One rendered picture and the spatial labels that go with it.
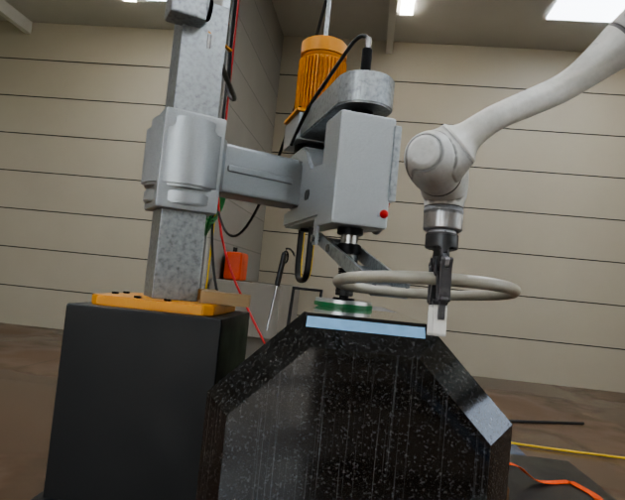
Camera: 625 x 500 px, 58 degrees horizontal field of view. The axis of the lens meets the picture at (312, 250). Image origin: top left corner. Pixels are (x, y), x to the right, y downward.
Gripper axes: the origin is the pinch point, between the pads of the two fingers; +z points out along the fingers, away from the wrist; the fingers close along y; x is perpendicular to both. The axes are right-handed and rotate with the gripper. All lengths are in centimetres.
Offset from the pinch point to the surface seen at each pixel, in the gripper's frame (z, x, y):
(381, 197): -45, 5, 75
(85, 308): 5, 112, 88
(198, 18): -116, 83, 89
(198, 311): 2, 70, 90
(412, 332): 3.0, 1.3, 20.9
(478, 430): 25.3, -15.7, 15.8
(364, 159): -58, 13, 72
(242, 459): 38, 42, 20
